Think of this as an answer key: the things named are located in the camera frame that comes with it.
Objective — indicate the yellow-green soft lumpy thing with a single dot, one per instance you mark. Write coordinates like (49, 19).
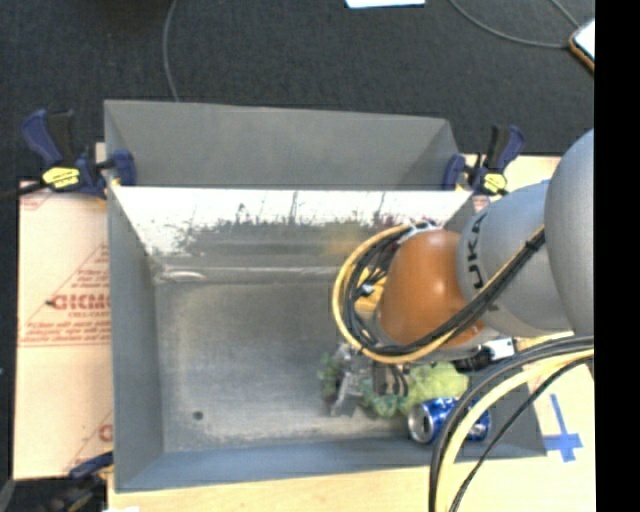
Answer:
(437, 382)

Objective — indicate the grey metal bin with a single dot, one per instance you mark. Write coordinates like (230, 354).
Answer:
(240, 350)

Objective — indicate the dark green leafy toy vegetable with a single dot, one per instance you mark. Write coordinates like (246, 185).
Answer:
(385, 404)

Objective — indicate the brown cardboard board red print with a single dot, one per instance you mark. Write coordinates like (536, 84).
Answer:
(60, 400)

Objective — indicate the blue and silver drink can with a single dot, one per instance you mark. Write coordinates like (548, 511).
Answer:
(430, 417)

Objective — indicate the black cylinder on white bracket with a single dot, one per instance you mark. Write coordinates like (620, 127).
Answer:
(482, 356)

